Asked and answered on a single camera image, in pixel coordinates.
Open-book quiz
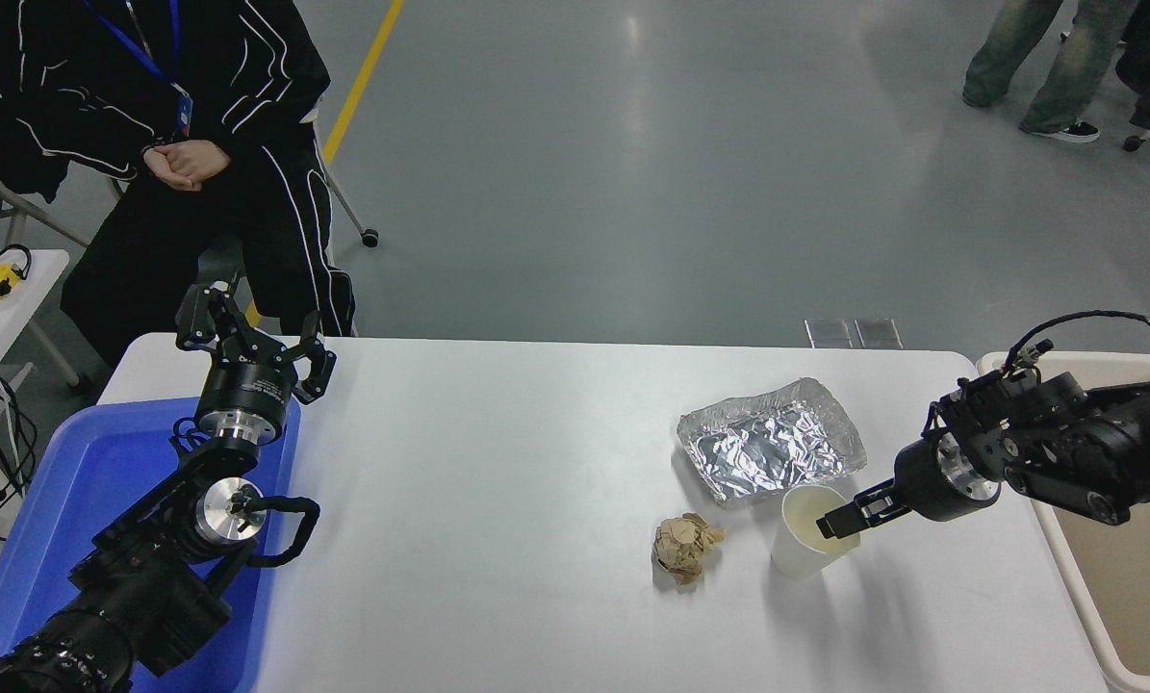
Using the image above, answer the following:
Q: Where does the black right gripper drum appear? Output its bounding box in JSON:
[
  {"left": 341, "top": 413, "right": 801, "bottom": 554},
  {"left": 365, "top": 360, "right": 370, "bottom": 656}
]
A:
[{"left": 894, "top": 438, "right": 970, "bottom": 523}]

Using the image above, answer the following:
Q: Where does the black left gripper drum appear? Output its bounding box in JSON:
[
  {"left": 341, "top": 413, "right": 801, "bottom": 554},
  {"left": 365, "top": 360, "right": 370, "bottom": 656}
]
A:
[{"left": 197, "top": 354, "right": 298, "bottom": 431}]

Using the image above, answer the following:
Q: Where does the white paper cup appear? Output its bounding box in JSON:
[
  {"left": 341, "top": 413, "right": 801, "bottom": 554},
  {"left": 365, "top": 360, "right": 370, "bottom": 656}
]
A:
[{"left": 770, "top": 484, "right": 861, "bottom": 581}]

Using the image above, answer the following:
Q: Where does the person's left hand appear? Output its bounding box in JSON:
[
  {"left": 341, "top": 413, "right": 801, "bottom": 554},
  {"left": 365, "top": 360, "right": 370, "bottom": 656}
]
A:
[{"left": 175, "top": 140, "right": 231, "bottom": 186}]

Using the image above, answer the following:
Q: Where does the person's right hand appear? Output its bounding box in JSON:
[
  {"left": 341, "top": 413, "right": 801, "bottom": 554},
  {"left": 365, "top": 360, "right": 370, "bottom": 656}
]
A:
[{"left": 141, "top": 144, "right": 198, "bottom": 192}]

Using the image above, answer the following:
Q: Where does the silver foil tray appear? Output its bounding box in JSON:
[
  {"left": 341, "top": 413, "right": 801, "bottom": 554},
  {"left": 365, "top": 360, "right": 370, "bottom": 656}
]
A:
[{"left": 677, "top": 377, "right": 868, "bottom": 507}]

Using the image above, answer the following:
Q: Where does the crumpled tan paper ball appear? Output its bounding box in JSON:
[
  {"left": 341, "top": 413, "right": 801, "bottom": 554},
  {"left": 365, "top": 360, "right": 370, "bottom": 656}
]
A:
[{"left": 652, "top": 513, "right": 728, "bottom": 586}]

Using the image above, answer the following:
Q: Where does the blue plastic tray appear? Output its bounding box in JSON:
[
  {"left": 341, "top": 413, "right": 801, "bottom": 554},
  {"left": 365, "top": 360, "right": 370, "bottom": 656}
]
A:
[{"left": 0, "top": 398, "right": 302, "bottom": 693}]

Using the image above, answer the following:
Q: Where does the large pale bin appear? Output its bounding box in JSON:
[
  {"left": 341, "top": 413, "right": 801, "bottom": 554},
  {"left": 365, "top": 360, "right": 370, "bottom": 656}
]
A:
[{"left": 977, "top": 351, "right": 1150, "bottom": 693}]

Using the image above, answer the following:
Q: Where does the blue lanyard with badge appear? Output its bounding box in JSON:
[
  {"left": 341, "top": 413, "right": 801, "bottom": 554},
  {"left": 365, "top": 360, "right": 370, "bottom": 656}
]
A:
[{"left": 84, "top": 0, "right": 194, "bottom": 137}]

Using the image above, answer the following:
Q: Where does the white cable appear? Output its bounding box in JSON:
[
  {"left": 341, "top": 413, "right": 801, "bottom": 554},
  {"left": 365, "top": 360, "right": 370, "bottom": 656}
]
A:
[{"left": 0, "top": 364, "right": 35, "bottom": 482}]

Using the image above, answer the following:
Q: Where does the chair with white frame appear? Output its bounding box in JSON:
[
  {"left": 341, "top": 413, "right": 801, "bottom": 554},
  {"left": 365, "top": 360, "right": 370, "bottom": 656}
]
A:
[{"left": 0, "top": 125, "right": 89, "bottom": 253}]

